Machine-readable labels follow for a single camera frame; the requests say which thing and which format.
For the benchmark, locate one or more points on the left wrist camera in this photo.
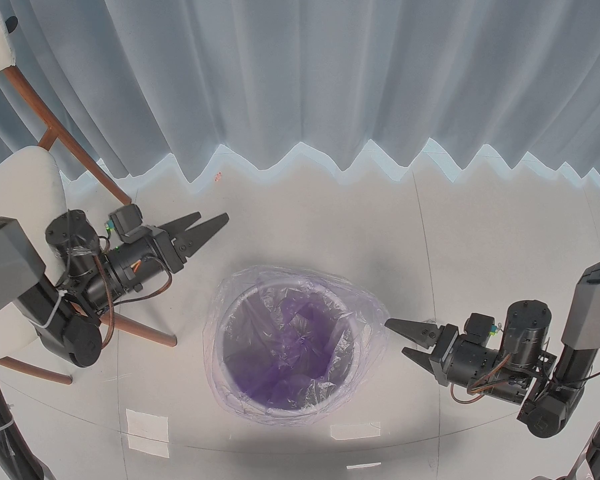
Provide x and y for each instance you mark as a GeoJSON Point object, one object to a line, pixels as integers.
{"type": "Point", "coordinates": [125, 218]}

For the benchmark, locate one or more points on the white wooden chair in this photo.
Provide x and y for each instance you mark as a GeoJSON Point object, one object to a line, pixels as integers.
{"type": "Point", "coordinates": [25, 183]}

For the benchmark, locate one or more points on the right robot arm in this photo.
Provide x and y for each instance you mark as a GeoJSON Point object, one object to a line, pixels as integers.
{"type": "Point", "coordinates": [527, 328]}

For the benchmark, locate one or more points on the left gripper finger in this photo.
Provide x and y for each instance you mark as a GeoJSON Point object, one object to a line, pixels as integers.
{"type": "Point", "coordinates": [172, 228]}
{"type": "Point", "coordinates": [190, 243]}

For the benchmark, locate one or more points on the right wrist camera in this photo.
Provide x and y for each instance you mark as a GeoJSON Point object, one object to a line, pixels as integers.
{"type": "Point", "coordinates": [477, 325]}

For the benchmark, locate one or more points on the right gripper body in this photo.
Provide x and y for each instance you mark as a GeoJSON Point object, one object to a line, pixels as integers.
{"type": "Point", "coordinates": [467, 363]}

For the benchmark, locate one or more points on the pale blue curtain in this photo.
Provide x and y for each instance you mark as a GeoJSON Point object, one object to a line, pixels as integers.
{"type": "Point", "coordinates": [300, 68]}

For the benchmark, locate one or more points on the white trash bin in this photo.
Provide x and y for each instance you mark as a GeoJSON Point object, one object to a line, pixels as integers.
{"type": "Point", "coordinates": [305, 410]}

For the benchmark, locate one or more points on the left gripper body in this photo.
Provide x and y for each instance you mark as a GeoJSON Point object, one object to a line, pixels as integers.
{"type": "Point", "coordinates": [135, 268]}

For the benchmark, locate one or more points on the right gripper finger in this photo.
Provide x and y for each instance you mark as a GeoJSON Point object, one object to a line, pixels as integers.
{"type": "Point", "coordinates": [425, 335]}
{"type": "Point", "coordinates": [425, 361]}

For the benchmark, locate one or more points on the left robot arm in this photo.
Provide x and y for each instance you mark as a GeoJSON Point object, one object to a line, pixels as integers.
{"type": "Point", "coordinates": [70, 338]}

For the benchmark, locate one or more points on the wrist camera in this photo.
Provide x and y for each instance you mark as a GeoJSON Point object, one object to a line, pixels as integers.
{"type": "Point", "coordinates": [125, 218]}
{"type": "Point", "coordinates": [477, 325]}

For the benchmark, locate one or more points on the purple plastic bag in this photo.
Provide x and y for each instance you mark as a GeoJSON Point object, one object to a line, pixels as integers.
{"type": "Point", "coordinates": [290, 348]}

